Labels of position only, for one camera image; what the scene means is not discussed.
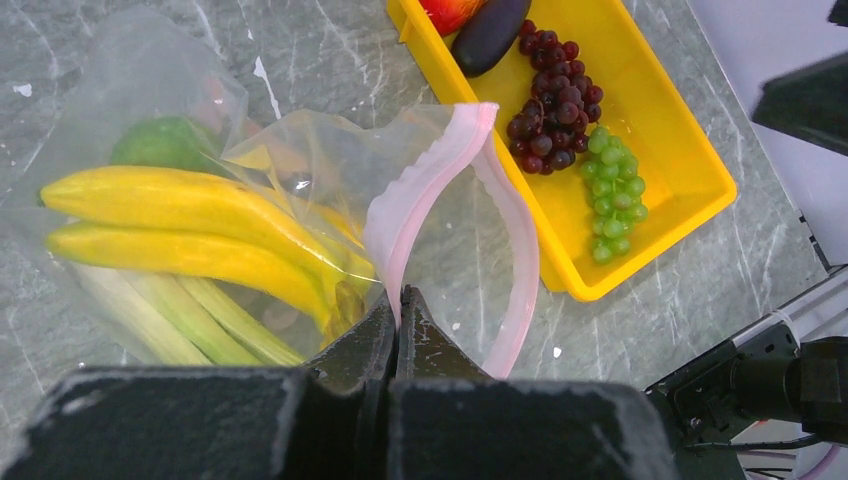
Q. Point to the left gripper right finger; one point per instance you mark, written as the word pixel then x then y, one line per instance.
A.
pixel 449 420

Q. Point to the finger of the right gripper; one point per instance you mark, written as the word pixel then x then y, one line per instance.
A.
pixel 809 104

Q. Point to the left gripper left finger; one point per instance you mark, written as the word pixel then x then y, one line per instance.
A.
pixel 321 420

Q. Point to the celery stalk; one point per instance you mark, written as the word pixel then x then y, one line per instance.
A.
pixel 178 320

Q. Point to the clear zip top bag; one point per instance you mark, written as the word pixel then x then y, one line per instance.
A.
pixel 376 191

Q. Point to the yellow banana bunch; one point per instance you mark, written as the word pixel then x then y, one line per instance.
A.
pixel 187 223

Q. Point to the green bumpy citrus fruit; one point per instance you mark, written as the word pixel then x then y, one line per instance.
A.
pixel 175 142

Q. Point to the dark purple eggplant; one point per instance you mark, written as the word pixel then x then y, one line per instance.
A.
pixel 483 41

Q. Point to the red mango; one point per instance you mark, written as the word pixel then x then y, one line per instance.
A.
pixel 449 16

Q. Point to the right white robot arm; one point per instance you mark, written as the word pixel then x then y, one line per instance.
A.
pixel 765 404

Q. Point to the yellow plastic tray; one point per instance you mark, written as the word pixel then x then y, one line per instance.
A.
pixel 687 182

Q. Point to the green grape bunch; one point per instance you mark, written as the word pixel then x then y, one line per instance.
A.
pixel 615 188

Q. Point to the purple grape bunch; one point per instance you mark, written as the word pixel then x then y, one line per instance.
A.
pixel 552 127

